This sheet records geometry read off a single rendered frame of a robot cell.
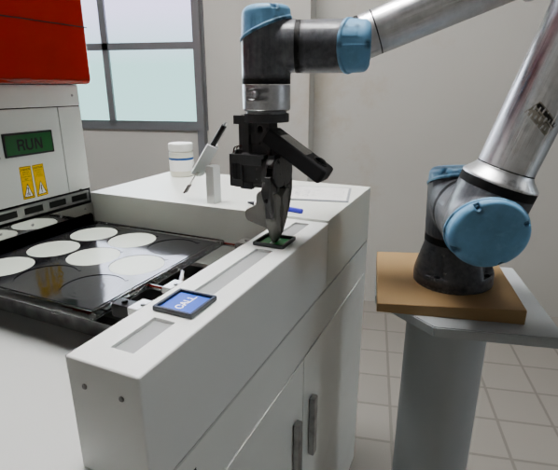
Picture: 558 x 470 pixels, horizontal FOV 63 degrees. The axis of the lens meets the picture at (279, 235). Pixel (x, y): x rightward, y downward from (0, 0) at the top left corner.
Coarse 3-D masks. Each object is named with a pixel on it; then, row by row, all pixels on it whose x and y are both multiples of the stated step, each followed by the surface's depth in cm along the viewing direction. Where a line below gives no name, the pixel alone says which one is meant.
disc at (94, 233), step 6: (90, 228) 106; (96, 228) 106; (102, 228) 106; (108, 228) 106; (114, 228) 106; (72, 234) 102; (78, 234) 102; (84, 234) 102; (90, 234) 102; (96, 234) 102; (102, 234) 102; (108, 234) 102; (114, 234) 102; (78, 240) 98; (84, 240) 98; (90, 240) 98
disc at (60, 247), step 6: (36, 246) 94; (42, 246) 94; (48, 246) 94; (54, 246) 94; (60, 246) 94; (66, 246) 94; (72, 246) 94; (78, 246) 94; (30, 252) 91; (36, 252) 91; (42, 252) 91; (48, 252) 91; (54, 252) 91; (60, 252) 91; (66, 252) 91
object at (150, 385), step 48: (192, 288) 60; (240, 288) 60; (288, 288) 74; (96, 336) 49; (144, 336) 50; (192, 336) 49; (240, 336) 60; (96, 384) 45; (144, 384) 43; (192, 384) 50; (240, 384) 62; (96, 432) 47; (144, 432) 44; (192, 432) 52
